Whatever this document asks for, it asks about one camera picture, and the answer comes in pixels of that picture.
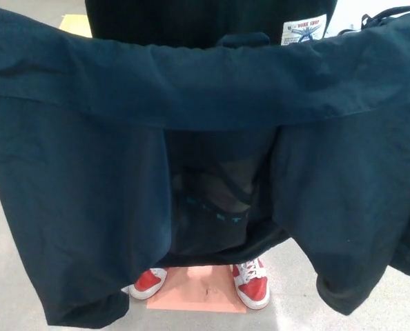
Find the dark navy coat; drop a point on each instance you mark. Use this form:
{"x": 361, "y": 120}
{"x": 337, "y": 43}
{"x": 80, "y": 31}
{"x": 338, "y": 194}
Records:
{"x": 87, "y": 172}

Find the orange floor marker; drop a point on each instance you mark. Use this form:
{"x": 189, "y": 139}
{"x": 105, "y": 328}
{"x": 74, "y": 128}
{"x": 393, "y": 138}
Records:
{"x": 198, "y": 293}

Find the red white right sneaker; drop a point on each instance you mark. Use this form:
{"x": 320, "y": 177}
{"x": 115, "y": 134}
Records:
{"x": 149, "y": 282}

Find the red white sneaker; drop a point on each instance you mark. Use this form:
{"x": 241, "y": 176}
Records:
{"x": 251, "y": 291}
{"x": 149, "y": 282}

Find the red white left sneaker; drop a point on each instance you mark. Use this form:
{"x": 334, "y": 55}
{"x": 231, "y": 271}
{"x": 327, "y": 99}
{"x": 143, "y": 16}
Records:
{"x": 251, "y": 291}

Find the black shirt with white label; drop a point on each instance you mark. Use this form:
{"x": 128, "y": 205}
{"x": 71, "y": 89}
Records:
{"x": 191, "y": 19}

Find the yellow floor marker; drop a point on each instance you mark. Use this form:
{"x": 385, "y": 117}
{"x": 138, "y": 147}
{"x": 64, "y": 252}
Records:
{"x": 74, "y": 25}

